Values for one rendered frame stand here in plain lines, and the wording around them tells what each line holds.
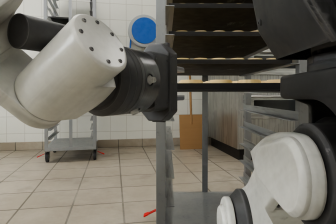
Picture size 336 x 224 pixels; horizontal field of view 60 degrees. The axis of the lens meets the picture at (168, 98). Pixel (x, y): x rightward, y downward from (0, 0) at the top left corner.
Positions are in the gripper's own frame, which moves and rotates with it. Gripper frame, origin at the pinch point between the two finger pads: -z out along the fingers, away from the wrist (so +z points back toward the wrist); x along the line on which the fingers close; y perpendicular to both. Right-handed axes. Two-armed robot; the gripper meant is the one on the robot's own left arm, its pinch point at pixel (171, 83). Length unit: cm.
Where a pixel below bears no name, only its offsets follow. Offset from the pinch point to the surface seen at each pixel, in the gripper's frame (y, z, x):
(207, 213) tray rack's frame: 23, -75, -54
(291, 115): -12, -60, -9
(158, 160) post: 23.6, -33.9, -22.8
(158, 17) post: 23.3, -34.2, 21.9
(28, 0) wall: 291, -177, 109
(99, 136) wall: 229, -229, -55
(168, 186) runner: 30, -53, -37
